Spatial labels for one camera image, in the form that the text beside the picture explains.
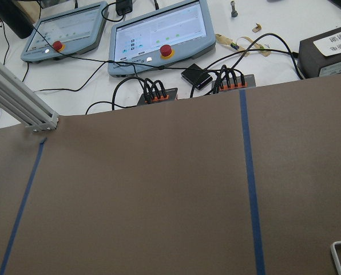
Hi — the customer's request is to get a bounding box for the grey USB hub right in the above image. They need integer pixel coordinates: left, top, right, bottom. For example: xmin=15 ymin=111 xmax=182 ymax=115
xmin=211 ymin=65 xmax=256 ymax=94

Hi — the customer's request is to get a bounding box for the black water bottle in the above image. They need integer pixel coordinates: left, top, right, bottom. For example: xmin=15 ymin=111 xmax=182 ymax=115
xmin=0 ymin=0 xmax=34 ymax=39

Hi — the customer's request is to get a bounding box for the aluminium frame post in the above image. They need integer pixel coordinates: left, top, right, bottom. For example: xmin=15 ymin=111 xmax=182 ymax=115
xmin=0 ymin=62 xmax=59 ymax=132

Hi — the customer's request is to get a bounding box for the grey usb hub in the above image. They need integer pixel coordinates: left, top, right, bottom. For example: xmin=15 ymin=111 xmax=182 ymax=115
xmin=137 ymin=79 xmax=178 ymax=106
xmin=211 ymin=65 xmax=256 ymax=94

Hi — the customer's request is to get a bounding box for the grey USB hub left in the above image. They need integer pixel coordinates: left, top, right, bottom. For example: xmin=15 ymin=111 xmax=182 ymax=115
xmin=137 ymin=79 xmax=178 ymax=106

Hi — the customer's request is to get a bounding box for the small black box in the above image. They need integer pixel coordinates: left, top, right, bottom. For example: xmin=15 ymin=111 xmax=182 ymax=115
xmin=181 ymin=64 xmax=212 ymax=90

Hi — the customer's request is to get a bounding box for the black power adapter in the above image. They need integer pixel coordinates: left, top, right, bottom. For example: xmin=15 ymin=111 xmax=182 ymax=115
xmin=116 ymin=0 xmax=133 ymax=16

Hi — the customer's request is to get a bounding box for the black box with label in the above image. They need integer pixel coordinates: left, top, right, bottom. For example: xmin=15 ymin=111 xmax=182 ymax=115
xmin=298 ymin=27 xmax=341 ymax=78

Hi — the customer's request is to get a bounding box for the blue teach pendant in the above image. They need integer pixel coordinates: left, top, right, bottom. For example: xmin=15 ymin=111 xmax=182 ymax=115
xmin=21 ymin=1 xmax=107 ymax=63
xmin=108 ymin=1 xmax=216 ymax=77

